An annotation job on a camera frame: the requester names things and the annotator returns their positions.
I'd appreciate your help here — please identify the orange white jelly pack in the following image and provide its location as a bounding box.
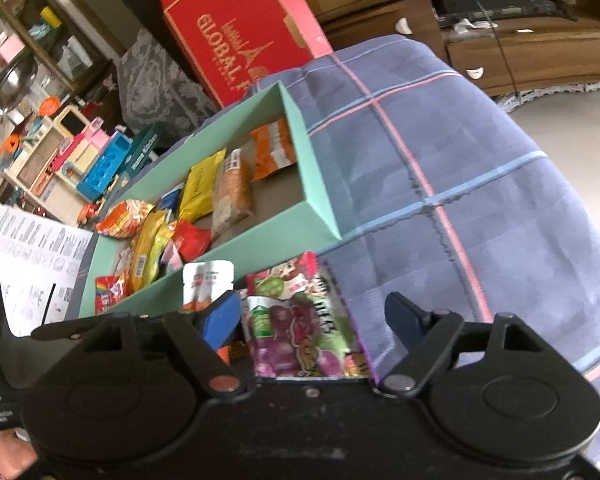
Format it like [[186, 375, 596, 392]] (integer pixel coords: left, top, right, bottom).
[[182, 260, 235, 312]]

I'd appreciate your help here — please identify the pink strawberry candy pack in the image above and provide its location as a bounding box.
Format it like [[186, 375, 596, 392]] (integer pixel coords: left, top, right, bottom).
[[160, 240, 184, 276]]

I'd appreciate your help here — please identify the red candy pack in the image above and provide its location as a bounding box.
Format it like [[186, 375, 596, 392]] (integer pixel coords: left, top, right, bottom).
[[171, 219, 211, 263]]

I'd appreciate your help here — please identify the purple grape jelly pack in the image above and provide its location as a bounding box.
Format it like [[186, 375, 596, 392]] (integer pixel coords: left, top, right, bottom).
[[242, 252, 370, 380]]

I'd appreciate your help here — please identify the long yellow snack bar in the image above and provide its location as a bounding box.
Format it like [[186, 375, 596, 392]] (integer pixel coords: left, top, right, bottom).
[[129, 210, 168, 294]]

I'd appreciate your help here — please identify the yellow green snack bar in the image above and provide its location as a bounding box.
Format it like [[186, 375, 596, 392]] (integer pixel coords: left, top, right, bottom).
[[143, 221, 176, 286]]

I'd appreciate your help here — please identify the rainbow red candy bag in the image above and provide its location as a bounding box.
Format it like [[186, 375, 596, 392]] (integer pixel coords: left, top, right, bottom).
[[95, 272, 129, 315]]

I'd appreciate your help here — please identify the clear bread stick pack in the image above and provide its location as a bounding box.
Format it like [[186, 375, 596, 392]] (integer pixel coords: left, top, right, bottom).
[[211, 148, 252, 240]]

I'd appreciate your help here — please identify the yellow wafer snack pack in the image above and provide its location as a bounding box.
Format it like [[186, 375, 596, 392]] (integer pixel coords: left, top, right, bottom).
[[178, 148, 226, 222]]

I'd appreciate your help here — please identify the blue white cracker pack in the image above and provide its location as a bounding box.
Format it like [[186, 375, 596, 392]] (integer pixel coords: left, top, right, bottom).
[[157, 182, 184, 211]]

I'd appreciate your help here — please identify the orange puffy snack bag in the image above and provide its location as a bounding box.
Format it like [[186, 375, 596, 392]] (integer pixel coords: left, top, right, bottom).
[[95, 200, 155, 240]]

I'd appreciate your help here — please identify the orange white snack pack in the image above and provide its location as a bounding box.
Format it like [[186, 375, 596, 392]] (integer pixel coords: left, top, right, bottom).
[[250, 118, 297, 181]]

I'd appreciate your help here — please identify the pink patterned snack pack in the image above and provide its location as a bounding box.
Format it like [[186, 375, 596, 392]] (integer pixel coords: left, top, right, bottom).
[[114, 247, 134, 276]]

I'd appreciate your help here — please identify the person's left hand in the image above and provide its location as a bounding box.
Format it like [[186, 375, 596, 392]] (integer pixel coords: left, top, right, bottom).
[[0, 429, 38, 479]]

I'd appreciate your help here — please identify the white printed instruction sheet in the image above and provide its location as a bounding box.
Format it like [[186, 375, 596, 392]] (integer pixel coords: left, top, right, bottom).
[[0, 204, 92, 337]]

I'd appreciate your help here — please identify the purple plaid tablecloth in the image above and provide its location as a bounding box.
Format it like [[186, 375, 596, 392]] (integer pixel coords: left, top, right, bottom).
[[239, 32, 600, 466]]

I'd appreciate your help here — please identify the mint green cardboard box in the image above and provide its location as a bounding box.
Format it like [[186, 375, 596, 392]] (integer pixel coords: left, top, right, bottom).
[[67, 82, 341, 318]]

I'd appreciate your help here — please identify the toy kitchen playset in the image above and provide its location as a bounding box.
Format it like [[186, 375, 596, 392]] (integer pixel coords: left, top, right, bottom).
[[0, 100, 161, 226]]

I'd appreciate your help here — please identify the grey lace cloth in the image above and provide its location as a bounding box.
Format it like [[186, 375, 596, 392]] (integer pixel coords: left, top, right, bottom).
[[117, 29, 218, 151]]

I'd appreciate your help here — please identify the red gift box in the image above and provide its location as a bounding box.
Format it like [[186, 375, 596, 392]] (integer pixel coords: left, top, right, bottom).
[[161, 0, 332, 107]]

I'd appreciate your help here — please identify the wooden tv cabinet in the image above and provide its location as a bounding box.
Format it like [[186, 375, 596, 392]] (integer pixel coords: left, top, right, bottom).
[[318, 0, 600, 96]]

